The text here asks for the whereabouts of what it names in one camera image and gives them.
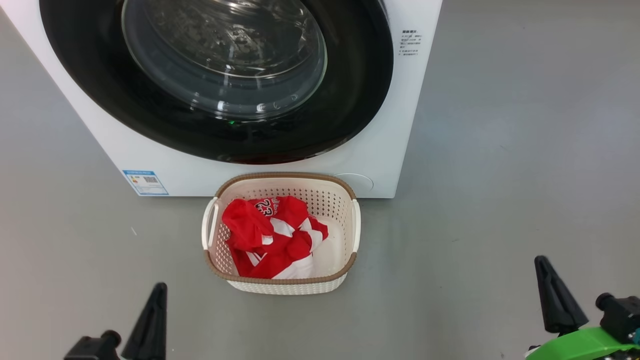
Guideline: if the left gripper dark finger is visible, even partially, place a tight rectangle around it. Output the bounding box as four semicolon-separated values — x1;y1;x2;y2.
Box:
121;282;169;360

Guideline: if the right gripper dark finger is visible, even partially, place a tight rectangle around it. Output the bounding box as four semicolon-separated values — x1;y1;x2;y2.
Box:
533;255;590;335

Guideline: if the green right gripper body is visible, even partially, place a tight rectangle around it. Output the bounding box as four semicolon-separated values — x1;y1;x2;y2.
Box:
525;326;640;360

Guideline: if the red and white jersey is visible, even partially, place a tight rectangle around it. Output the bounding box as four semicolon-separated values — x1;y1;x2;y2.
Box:
221;195;330;280

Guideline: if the black round glass washer door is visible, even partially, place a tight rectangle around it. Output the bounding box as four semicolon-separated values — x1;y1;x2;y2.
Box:
39;0;395;165

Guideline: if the cream perforated laundry basket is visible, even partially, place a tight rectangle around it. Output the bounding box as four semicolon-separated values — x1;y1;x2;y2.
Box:
201;172;362;296

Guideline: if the white front-load washing machine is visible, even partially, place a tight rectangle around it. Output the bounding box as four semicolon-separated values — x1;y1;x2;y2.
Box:
10;0;444;199

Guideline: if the blue energy label sticker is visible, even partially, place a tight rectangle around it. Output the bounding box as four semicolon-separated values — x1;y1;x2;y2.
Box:
122;170;169;196

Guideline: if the round white filter cover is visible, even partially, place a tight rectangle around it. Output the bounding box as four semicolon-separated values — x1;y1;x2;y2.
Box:
334;173;375;193

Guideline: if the black text notice sticker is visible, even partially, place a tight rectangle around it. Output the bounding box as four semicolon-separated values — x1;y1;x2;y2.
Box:
399;29;424;57

